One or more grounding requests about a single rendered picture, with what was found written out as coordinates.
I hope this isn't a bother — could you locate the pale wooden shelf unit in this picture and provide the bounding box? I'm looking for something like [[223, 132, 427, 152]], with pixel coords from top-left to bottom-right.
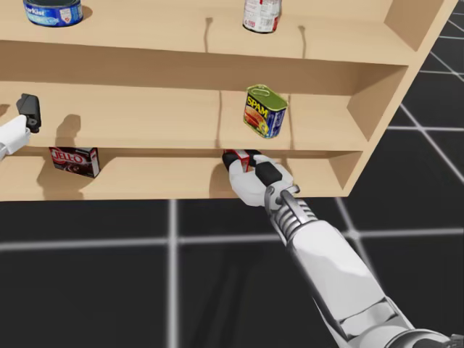
[[0, 0, 460, 202]]

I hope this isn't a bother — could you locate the red and white carton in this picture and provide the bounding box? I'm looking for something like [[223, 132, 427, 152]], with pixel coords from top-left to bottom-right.
[[222, 149, 252, 174]]

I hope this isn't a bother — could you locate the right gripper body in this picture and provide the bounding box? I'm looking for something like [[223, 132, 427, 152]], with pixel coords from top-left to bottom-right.
[[228, 161, 300, 209]]

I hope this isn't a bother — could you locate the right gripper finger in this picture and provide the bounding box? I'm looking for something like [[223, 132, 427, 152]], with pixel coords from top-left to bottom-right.
[[221, 152, 252, 184], [248, 149, 271, 172]]

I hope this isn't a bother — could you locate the red and white can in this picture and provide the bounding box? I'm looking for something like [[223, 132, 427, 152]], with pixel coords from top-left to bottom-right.
[[241, 0, 283, 35]]

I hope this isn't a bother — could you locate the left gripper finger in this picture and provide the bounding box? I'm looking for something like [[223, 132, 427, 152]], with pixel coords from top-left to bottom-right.
[[0, 93, 42, 161]]

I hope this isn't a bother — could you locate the blue flat can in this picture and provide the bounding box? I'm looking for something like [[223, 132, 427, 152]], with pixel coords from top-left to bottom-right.
[[22, 0, 85, 28]]

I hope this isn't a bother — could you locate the green and blue rectangular can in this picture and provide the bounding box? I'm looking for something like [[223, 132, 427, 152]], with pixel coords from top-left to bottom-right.
[[242, 83, 289, 140]]

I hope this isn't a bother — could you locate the dark brown carton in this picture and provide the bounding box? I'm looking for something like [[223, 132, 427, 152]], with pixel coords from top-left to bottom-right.
[[48, 146, 100, 179]]

